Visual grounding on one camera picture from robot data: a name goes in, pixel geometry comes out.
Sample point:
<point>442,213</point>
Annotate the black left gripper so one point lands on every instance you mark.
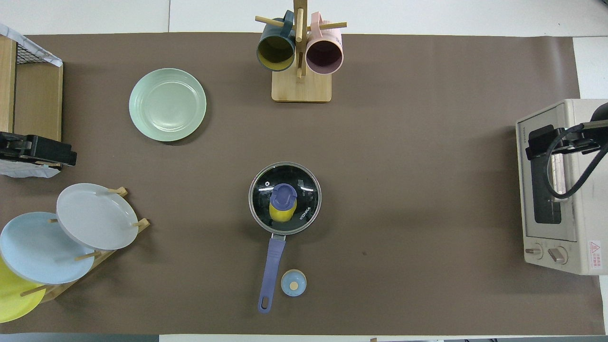
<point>12,147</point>

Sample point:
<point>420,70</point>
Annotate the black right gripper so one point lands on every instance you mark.
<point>586,140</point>

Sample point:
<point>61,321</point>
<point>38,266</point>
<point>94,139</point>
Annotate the yellow potato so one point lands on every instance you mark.
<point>282,214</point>

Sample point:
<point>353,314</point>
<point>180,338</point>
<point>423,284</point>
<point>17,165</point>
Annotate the glass lid with blue knob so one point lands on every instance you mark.
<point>304,180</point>

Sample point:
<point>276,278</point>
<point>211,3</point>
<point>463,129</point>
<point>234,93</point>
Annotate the pale grey plate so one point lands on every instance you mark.
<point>95,216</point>

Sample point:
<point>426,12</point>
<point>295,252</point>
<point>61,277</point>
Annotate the light blue plate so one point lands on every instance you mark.
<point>38,251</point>

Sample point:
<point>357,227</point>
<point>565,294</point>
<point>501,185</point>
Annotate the light green plate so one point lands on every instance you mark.
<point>167,104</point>

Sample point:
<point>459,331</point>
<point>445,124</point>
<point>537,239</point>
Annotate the wooden plate rack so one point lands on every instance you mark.
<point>61,289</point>

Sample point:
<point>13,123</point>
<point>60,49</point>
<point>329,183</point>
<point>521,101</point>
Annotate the yellow plate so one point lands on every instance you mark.
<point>12,299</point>

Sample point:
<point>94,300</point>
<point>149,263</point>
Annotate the white checked cloth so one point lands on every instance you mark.
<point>28,45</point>
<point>23,170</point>

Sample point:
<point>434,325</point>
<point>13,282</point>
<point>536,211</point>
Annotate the beige toaster oven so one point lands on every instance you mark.
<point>584,213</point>

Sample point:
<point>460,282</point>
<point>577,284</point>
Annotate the brown paper table mat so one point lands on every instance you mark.
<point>403,190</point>

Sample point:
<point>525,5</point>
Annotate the pink ribbed mug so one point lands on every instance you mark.
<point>324,54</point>

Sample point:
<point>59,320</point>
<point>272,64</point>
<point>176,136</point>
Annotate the dark teal mug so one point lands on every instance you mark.
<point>275,50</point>

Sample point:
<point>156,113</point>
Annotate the wooden mug tree stand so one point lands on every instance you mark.
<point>301,90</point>

